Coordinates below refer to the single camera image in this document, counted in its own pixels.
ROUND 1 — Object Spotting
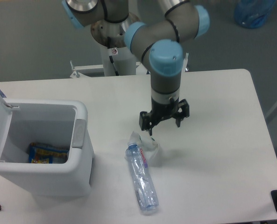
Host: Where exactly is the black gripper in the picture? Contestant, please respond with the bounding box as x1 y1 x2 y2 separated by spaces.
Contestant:
139 98 190 135

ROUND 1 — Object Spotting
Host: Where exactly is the clear crushed plastic bottle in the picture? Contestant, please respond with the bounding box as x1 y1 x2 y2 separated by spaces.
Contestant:
125 143 159 212

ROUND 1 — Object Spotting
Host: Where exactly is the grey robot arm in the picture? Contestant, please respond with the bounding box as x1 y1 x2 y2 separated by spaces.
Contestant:
62 0 210 132

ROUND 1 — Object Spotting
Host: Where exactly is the white open trash can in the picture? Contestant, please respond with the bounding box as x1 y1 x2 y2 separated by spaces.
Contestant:
0 95 94 196

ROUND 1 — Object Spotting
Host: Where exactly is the blue plastic bag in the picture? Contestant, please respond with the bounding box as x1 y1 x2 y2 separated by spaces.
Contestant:
234 0 276 29

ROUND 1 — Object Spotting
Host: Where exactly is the blue yellow snack wrapper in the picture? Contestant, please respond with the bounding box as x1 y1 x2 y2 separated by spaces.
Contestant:
28 142 69 164

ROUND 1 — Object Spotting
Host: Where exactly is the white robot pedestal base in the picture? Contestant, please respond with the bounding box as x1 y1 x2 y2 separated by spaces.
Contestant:
69 12 190 79

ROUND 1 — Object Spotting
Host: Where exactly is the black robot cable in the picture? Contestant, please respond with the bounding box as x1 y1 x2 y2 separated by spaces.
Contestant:
106 36 120 77

